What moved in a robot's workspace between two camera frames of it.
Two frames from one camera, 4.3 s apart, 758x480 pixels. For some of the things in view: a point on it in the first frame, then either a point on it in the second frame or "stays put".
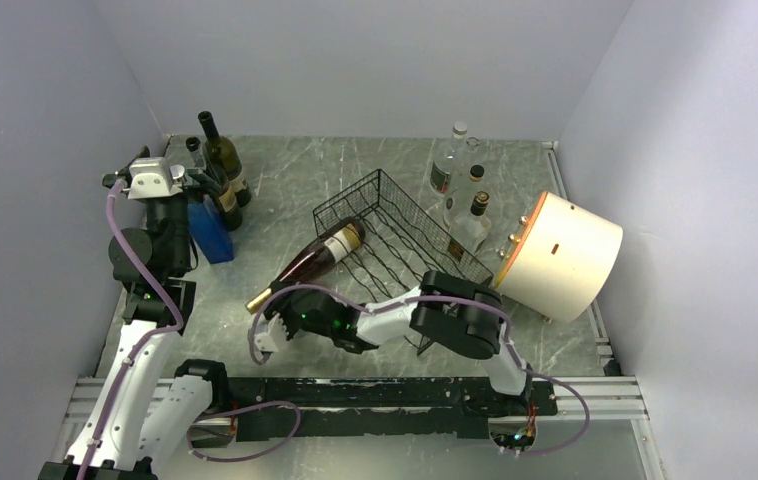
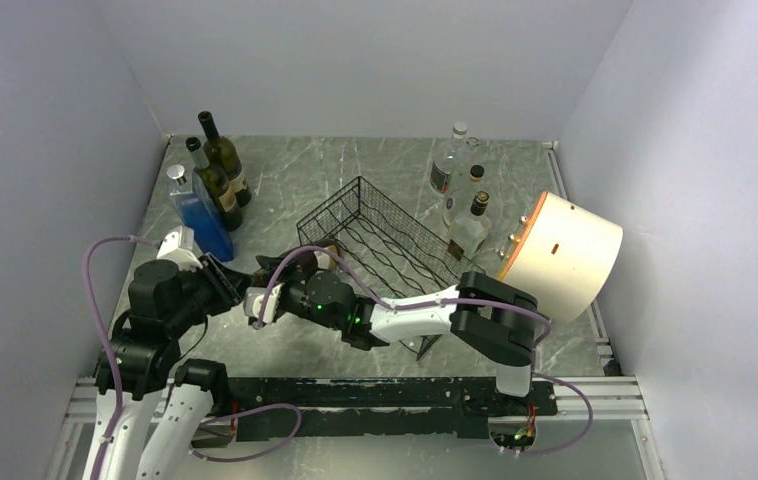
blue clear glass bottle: [211, 229] stays put
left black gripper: [205, 183] to [228, 286]
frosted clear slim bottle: [439, 180] stays put
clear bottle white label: [457, 201] stays put
